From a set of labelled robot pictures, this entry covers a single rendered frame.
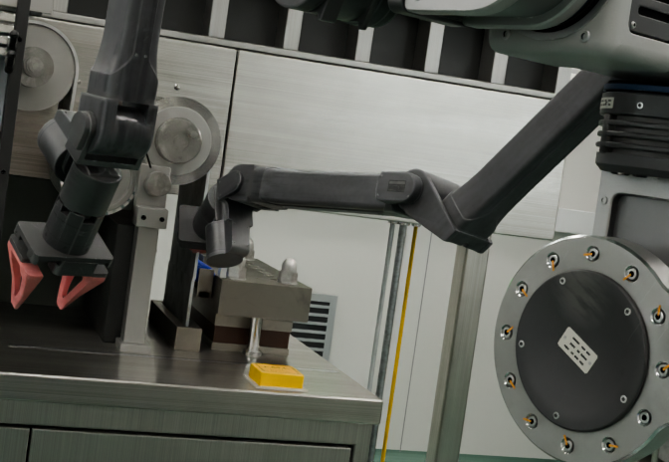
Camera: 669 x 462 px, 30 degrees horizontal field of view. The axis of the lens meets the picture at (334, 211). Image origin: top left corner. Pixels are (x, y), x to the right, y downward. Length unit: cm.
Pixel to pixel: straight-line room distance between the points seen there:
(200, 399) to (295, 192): 34
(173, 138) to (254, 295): 30
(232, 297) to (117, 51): 82
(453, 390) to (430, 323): 233
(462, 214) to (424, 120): 102
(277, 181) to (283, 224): 307
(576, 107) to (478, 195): 17
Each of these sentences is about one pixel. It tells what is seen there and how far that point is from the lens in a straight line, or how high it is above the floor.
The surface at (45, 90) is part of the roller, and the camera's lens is 206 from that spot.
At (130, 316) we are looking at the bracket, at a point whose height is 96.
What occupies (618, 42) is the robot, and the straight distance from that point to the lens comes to 97.
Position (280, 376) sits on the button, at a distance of 189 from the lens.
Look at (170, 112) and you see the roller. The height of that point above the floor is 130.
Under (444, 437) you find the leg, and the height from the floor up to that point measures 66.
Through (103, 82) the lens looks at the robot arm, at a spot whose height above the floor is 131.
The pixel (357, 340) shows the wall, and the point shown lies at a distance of 506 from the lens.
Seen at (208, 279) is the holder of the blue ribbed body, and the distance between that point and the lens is 212.
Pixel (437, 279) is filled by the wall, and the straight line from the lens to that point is 513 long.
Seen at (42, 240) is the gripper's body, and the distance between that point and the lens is 144.
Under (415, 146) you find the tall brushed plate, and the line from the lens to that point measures 254.
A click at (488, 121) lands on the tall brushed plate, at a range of 261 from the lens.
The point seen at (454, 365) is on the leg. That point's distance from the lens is 282.
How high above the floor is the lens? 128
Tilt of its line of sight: 3 degrees down
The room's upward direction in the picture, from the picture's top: 8 degrees clockwise
